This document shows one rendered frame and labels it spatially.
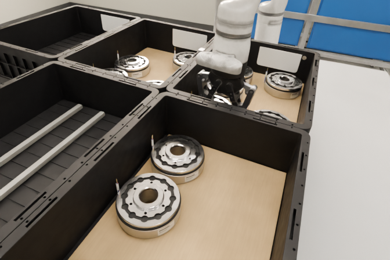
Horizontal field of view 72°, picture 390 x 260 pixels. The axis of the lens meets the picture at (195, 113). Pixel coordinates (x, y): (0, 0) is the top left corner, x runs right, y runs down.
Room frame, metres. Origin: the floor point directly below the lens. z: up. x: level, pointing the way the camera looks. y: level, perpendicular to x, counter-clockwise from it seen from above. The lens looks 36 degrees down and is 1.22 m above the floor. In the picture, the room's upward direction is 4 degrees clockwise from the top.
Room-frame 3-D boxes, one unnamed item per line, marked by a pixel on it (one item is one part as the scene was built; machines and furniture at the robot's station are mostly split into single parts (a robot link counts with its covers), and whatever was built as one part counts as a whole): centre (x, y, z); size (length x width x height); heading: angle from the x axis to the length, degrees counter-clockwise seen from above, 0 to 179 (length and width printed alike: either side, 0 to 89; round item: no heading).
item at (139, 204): (0.26, 0.06, 0.86); 0.05 x 0.05 x 0.01
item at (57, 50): (0.83, 0.42, 0.87); 0.40 x 0.30 x 0.11; 159
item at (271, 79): (0.69, -0.25, 0.86); 0.10 x 0.10 x 0.01
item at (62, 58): (0.72, 0.14, 0.92); 0.40 x 0.30 x 0.02; 159
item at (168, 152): (0.37, 0.03, 0.86); 0.05 x 0.05 x 0.01
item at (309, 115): (0.61, -0.14, 0.92); 0.40 x 0.30 x 0.02; 159
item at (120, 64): (0.74, 0.20, 0.86); 0.10 x 0.10 x 0.01
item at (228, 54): (0.51, -0.06, 1.03); 0.11 x 0.09 x 0.06; 154
